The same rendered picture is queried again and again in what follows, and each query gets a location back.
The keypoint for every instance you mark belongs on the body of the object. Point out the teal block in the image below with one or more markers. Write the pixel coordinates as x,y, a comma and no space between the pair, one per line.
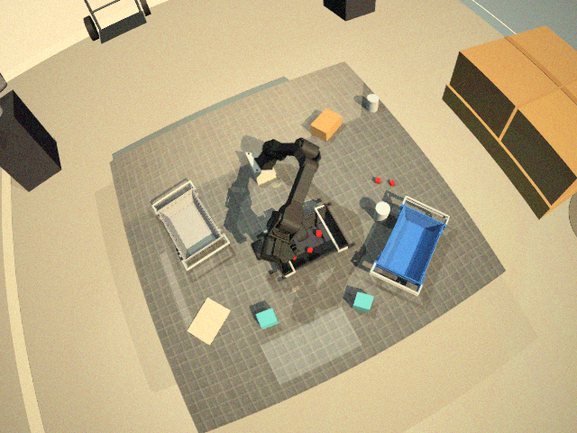
267,318
363,302

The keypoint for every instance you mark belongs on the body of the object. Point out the white cylinder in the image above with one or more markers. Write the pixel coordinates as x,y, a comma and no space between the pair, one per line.
372,103
381,212

